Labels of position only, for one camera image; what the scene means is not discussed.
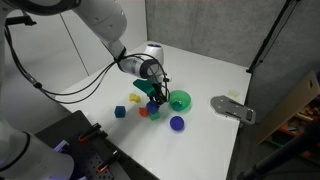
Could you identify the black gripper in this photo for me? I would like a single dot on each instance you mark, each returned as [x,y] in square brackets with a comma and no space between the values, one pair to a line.
[159,88]

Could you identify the teal toy block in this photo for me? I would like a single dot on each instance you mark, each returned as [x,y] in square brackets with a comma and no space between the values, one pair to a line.
[177,105]

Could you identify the purple glowing light strip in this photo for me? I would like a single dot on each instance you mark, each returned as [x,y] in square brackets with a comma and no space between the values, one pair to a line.
[61,145]

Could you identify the purple-blue ball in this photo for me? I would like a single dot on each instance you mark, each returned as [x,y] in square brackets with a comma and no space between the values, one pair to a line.
[177,123]

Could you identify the thick black pole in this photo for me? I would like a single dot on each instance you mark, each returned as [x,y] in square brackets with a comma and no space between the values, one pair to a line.
[283,154]

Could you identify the grey metal mounting plate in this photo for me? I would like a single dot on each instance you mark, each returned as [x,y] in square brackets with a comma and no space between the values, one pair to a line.
[230,107]

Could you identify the colourful toy shelf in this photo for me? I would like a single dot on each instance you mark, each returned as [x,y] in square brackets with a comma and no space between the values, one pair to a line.
[311,111]

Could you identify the green block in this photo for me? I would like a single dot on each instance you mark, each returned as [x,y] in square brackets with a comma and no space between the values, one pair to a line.
[155,116]

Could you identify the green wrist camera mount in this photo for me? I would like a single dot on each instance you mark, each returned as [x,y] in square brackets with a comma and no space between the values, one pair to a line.
[144,86]

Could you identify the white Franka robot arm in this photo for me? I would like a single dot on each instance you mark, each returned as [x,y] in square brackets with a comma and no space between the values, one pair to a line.
[26,156]

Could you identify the orange toy shape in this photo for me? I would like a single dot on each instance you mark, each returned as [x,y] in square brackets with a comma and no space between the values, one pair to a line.
[143,112]

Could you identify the dark blue cube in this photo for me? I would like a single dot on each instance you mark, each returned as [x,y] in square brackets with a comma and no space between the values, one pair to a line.
[120,111]

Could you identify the yellow toy shape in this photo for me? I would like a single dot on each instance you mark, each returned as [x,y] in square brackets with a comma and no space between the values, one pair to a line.
[134,98]

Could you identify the black orange clamp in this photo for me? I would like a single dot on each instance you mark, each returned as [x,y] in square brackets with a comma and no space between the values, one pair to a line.
[90,131]
[108,161]

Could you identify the pale yellow small piece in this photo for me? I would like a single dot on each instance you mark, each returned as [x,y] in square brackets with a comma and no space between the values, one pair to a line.
[233,93]

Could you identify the thin black tripod stand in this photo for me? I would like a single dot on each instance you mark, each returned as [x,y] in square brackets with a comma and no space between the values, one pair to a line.
[266,38]

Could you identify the black perforated base board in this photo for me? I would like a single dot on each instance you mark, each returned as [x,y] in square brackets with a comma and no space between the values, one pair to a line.
[83,156]

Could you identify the small blue block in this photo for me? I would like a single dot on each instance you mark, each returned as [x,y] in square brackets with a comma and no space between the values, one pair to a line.
[152,107]

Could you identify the translucent green bowl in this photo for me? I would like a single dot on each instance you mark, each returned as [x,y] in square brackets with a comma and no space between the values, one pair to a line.
[185,98]

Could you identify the wooden board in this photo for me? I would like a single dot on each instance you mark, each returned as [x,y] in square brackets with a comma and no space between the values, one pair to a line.
[290,106]

